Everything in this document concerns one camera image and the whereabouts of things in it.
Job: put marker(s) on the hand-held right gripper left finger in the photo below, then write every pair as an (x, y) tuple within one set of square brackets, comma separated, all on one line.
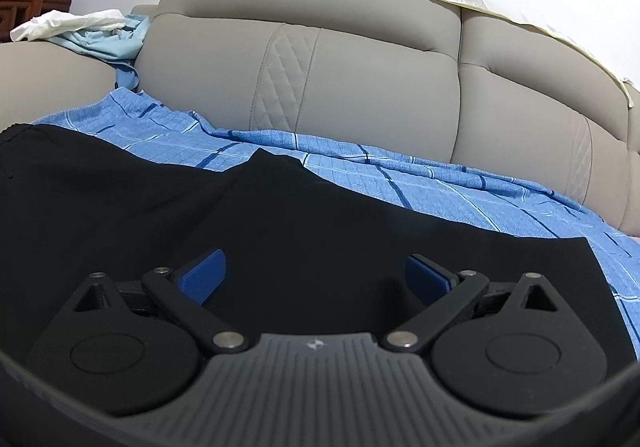
[(205, 274)]

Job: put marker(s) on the beige leather sofa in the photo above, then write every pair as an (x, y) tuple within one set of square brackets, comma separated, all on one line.
[(360, 77)]

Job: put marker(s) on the black pants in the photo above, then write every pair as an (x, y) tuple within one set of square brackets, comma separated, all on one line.
[(300, 207)]

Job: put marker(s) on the blue checked bedsheet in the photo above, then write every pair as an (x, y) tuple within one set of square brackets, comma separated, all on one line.
[(430, 182)]

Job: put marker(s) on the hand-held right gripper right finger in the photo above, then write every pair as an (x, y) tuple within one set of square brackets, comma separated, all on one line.
[(425, 274)]

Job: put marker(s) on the light blue garment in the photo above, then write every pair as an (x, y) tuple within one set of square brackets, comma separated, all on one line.
[(107, 44)]

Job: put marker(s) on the white crumpled cloth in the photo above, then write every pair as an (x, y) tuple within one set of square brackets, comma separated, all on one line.
[(65, 22)]

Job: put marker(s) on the dark wooden cabinet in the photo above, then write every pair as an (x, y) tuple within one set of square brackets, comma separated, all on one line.
[(25, 14)]

